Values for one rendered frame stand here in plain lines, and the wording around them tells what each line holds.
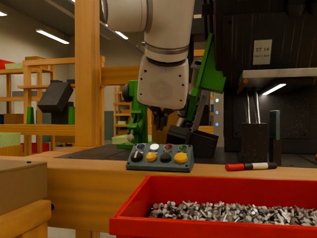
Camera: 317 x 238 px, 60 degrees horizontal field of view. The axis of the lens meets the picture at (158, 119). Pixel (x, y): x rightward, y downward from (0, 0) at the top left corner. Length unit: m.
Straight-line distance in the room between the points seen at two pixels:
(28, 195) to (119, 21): 0.38
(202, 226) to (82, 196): 0.46
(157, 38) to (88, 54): 0.92
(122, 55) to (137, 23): 11.56
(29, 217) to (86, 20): 1.04
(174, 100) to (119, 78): 0.87
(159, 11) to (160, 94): 0.17
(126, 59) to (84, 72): 10.55
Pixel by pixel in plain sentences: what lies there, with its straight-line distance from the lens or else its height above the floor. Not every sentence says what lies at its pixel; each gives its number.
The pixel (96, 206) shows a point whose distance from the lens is 0.70.
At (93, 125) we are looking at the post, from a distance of 1.36.
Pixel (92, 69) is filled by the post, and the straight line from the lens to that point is 1.38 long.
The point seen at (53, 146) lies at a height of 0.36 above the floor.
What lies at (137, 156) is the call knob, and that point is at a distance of 0.65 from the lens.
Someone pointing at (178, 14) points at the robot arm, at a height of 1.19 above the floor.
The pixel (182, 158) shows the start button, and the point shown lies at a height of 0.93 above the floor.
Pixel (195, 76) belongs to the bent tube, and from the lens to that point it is 0.96.
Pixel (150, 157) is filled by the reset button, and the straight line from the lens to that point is 0.64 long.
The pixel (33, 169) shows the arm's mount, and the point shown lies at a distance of 0.62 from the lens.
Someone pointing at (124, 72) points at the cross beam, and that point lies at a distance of 1.39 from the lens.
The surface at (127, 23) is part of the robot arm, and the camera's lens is 0.46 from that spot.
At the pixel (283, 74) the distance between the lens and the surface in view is 0.67.
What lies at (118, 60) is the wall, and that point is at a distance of 12.05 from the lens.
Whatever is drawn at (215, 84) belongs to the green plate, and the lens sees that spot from 0.85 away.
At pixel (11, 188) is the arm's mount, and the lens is 0.59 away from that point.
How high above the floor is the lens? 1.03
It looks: 1 degrees down
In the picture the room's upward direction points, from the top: straight up
